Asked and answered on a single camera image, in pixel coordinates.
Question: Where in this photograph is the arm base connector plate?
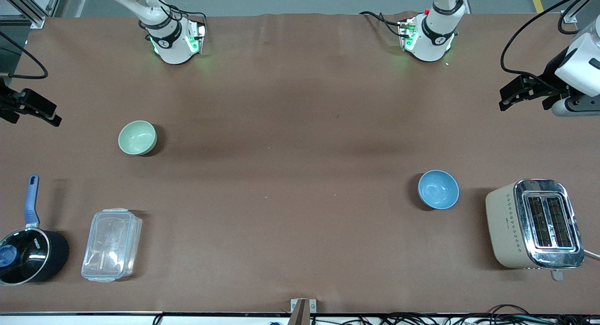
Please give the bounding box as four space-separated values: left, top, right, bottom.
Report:
186 20 207 55
398 18 418 52

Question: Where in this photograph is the brown table cover sheet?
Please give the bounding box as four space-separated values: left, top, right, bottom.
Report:
0 12 600 315

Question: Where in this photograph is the black arm base cable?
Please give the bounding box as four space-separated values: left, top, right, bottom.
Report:
359 10 409 38
140 0 208 32

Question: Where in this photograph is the metal mounting bracket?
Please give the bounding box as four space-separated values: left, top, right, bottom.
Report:
290 298 317 325

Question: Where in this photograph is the cream and chrome toaster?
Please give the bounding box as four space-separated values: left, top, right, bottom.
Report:
485 178 586 282

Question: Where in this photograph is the black saucepan blue handle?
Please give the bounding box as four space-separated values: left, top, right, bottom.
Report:
0 174 70 287

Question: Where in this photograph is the glass lid blue knob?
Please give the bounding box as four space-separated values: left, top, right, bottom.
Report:
0 227 50 285

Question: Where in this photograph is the clear plastic food container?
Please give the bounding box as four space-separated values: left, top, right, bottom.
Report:
81 208 143 283

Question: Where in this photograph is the blue bowl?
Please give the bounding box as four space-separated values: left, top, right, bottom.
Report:
418 170 460 210

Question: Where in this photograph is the black cable loop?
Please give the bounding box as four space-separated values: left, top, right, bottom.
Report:
487 304 533 317

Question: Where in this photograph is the green bowl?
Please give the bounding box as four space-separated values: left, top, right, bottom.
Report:
118 121 158 156

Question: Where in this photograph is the black cable tangle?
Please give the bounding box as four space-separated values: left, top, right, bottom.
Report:
309 312 600 325

